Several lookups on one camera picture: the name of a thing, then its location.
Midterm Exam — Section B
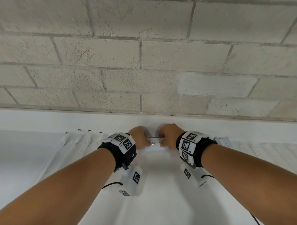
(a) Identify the person's right hand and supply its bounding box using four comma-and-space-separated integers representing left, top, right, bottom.
159, 123, 186, 150

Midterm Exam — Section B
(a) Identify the person's left hand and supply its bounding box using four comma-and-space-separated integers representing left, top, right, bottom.
128, 126, 149, 151

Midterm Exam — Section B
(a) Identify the white toothpaste box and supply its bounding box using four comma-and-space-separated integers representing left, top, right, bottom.
146, 136, 168, 151

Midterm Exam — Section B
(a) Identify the person's right forearm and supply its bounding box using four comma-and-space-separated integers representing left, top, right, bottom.
201, 143, 297, 225

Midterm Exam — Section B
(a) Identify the person's left forearm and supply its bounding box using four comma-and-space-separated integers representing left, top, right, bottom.
0, 147, 116, 225

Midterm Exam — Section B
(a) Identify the black wristband with marker tiles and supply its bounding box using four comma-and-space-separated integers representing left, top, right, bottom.
97, 133, 137, 172
176, 130, 218, 169

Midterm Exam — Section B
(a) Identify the clear wrapped toothbrush packet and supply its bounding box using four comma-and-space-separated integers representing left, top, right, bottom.
82, 129, 93, 146
61, 131, 71, 147
92, 131, 109, 146
71, 128, 83, 145

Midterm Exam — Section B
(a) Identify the small white flat packet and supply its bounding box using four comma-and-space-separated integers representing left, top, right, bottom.
214, 136, 233, 148

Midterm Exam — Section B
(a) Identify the row of white wrapped packets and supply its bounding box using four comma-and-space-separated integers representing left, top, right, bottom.
228, 140, 297, 175

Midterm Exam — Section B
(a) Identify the white wrist camera with markers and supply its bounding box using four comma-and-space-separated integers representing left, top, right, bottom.
119, 164, 143, 197
181, 163, 208, 188

